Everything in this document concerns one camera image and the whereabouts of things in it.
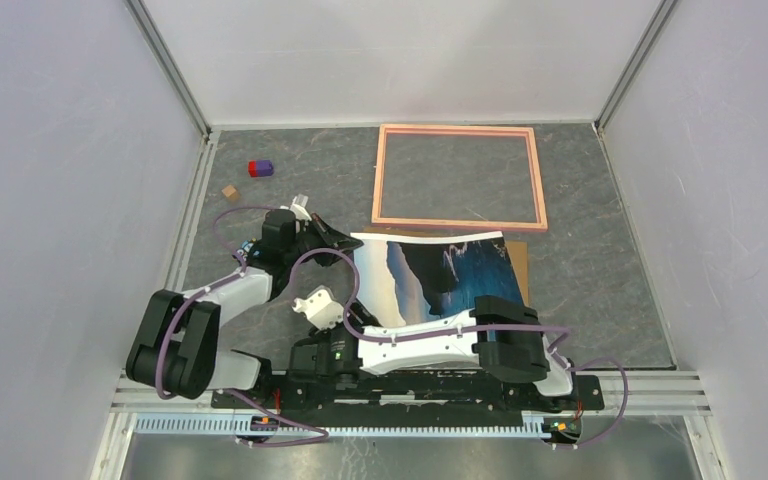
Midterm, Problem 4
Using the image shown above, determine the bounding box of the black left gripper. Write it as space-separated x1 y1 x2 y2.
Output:
285 214 363 268

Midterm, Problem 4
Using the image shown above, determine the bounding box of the mountain sea photo print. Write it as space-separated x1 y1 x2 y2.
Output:
351 232 527 327

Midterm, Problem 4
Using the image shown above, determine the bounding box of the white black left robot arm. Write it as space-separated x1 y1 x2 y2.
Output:
125 208 363 400

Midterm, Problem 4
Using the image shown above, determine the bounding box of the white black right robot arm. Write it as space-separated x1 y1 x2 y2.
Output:
288 289 578 408

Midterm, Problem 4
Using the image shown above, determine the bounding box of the red purple toy block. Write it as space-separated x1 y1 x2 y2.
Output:
247 159 275 178

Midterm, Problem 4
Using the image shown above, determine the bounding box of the small brown wooden cube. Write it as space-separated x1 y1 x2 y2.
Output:
221 185 241 204

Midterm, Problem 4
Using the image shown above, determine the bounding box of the brown cardboard backing board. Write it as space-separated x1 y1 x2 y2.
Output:
362 226 532 306

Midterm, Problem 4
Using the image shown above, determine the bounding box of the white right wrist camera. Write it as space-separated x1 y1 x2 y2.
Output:
292 285 344 331

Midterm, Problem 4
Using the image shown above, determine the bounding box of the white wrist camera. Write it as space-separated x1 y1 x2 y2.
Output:
292 285 344 331
288 194 312 221

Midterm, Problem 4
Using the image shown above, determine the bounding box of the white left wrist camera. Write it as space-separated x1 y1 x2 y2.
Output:
288 194 312 221

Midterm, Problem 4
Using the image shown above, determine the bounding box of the pink wooden picture frame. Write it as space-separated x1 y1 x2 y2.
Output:
371 123 549 233

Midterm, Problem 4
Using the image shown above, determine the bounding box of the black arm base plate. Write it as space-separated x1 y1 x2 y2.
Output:
246 369 605 427

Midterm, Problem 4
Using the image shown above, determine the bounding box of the slotted white cable duct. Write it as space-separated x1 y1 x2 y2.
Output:
133 413 550 440

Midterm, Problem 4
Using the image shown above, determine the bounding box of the aluminium rail at front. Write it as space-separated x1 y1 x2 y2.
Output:
110 369 713 417

